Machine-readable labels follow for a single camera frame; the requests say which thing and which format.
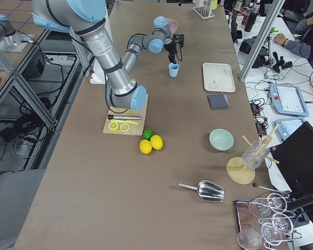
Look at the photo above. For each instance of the cream rabbit tray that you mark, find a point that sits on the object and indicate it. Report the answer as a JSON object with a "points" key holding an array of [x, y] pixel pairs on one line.
{"points": [[218, 77]]}

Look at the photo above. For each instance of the wine glass front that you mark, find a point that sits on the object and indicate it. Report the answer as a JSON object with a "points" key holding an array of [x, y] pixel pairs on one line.
{"points": [[252, 239]]}

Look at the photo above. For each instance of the dark grey folded cloth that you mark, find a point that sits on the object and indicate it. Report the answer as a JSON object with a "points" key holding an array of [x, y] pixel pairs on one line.
{"points": [[218, 101]]}

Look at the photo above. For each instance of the wooden cutting board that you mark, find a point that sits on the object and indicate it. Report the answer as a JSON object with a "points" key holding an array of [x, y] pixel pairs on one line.
{"points": [[134, 129]]}

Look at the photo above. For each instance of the lemon slice upper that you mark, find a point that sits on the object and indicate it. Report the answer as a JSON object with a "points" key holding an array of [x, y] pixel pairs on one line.
{"points": [[124, 127]]}

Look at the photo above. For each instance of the light blue plastic cup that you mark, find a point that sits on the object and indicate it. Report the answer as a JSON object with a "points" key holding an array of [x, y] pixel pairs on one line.
{"points": [[173, 69]]}

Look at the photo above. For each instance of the wooden mug tree stand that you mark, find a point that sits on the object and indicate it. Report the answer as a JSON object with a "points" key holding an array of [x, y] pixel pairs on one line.
{"points": [[242, 169]]}

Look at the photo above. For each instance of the teach pendant front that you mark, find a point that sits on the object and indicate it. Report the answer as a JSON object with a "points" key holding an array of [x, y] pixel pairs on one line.
{"points": [[288, 100]]}

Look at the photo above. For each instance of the mint green bowl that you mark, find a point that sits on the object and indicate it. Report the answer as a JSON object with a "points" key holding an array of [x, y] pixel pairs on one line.
{"points": [[221, 139]]}

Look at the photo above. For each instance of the green lime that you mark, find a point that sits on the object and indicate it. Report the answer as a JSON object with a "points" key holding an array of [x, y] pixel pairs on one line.
{"points": [[147, 134]]}

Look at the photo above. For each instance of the seated person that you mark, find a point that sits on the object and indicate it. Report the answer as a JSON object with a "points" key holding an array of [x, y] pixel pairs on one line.
{"points": [[303, 45]]}

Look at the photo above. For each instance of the aluminium frame post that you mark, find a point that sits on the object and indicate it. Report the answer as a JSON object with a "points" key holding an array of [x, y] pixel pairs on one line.
{"points": [[263, 32]]}

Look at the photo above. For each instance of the black monitor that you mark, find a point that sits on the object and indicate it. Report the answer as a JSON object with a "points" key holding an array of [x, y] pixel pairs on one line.
{"points": [[295, 155]]}

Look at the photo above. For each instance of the wine glass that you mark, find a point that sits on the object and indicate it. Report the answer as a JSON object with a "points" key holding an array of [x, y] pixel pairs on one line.
{"points": [[279, 224], [264, 207], [252, 239]]}

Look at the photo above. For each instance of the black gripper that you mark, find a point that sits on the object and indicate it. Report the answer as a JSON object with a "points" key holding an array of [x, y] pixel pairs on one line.
{"points": [[169, 47]]}

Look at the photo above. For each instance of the teach pendant rear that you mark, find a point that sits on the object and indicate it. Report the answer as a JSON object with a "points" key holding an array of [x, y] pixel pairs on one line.
{"points": [[288, 126]]}

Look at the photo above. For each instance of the teach pendant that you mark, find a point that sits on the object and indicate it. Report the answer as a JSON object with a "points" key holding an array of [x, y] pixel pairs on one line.
{"points": [[288, 126], [288, 100]]}

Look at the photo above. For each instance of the yellow lemon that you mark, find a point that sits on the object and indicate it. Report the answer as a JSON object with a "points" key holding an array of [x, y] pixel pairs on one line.
{"points": [[145, 146], [156, 142]]}

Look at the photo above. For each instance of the yellow lemon front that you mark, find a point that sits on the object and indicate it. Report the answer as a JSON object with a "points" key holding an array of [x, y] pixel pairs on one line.
{"points": [[145, 146]]}

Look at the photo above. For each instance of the lemon slice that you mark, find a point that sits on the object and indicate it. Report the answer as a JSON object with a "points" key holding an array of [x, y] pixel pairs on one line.
{"points": [[124, 127], [113, 126]]}

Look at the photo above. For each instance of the pile of clear ice cubes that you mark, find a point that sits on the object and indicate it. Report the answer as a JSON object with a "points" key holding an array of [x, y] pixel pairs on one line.
{"points": [[172, 25]]}

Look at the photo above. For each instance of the yellow lemon rear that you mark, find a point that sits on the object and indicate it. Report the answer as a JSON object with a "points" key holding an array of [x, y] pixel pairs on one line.
{"points": [[156, 142]]}

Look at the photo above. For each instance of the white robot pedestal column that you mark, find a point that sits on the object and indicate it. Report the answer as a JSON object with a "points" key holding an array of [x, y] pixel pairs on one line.
{"points": [[98, 76]]}

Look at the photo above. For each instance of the wine glass middle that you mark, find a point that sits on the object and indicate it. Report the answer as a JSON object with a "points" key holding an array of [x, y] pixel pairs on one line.
{"points": [[279, 224]]}

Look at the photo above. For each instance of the wine glass rear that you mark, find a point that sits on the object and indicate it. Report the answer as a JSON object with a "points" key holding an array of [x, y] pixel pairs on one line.
{"points": [[264, 207]]}

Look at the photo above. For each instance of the glass mug on stand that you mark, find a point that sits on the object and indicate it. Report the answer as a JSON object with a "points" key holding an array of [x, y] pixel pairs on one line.
{"points": [[249, 157]]}

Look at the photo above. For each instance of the pink bowl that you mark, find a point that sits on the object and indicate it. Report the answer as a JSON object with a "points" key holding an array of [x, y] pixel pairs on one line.
{"points": [[172, 20]]}

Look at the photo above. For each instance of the white wire cup rack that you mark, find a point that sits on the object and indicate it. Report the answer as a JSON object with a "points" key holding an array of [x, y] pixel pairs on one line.
{"points": [[204, 8]]}

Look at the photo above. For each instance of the steel ice scoop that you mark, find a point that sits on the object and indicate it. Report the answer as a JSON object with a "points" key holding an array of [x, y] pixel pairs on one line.
{"points": [[207, 191]]}

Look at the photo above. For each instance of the black rectangular tray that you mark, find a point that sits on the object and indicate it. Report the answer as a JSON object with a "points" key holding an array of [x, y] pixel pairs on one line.
{"points": [[246, 220]]}

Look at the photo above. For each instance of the lemon slice lower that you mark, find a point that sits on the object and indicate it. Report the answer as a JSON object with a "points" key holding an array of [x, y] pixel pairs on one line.
{"points": [[113, 126]]}

